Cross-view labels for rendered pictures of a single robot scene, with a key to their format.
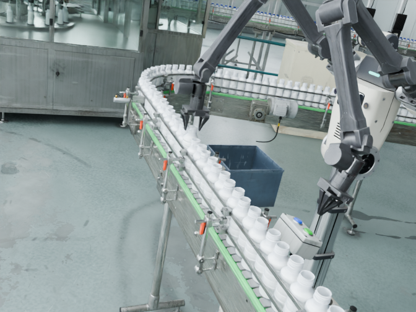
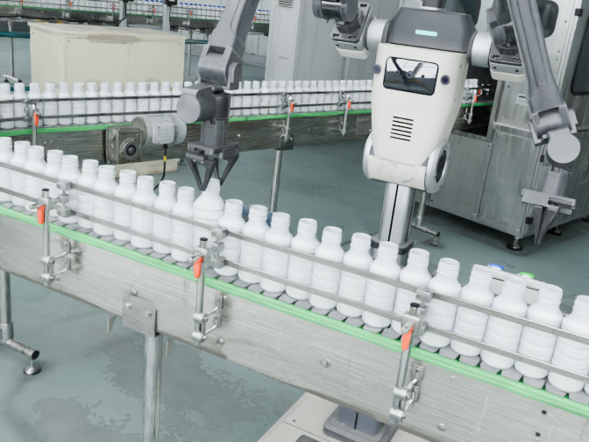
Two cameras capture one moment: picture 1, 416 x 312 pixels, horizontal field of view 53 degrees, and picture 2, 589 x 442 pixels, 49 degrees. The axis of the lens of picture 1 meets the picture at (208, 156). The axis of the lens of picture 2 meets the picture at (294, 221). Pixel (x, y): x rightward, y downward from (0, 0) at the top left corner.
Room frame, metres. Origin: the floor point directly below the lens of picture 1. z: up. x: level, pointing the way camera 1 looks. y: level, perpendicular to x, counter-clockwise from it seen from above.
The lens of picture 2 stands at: (0.48, 0.78, 1.59)
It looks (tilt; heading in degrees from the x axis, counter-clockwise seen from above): 19 degrees down; 321
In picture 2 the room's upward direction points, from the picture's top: 6 degrees clockwise
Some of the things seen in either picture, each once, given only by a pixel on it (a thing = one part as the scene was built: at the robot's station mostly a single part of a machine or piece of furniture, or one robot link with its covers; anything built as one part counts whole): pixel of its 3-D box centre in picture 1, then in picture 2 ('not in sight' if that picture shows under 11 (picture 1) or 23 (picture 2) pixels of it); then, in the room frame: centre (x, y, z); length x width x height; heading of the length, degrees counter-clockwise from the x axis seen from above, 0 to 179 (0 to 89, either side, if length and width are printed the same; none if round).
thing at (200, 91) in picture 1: (197, 88); (215, 105); (1.64, 0.09, 1.36); 0.07 x 0.06 x 0.07; 115
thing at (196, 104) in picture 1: (196, 103); (214, 134); (1.64, 0.08, 1.30); 0.10 x 0.07 x 0.07; 115
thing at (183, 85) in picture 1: (191, 80); (207, 90); (1.62, 0.12, 1.39); 0.12 x 0.09 x 0.12; 115
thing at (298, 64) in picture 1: (318, 91); (108, 101); (5.81, -1.34, 0.59); 1.10 x 0.62 x 1.18; 97
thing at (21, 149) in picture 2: (155, 106); (23, 173); (2.18, 0.33, 1.08); 0.06 x 0.06 x 0.17
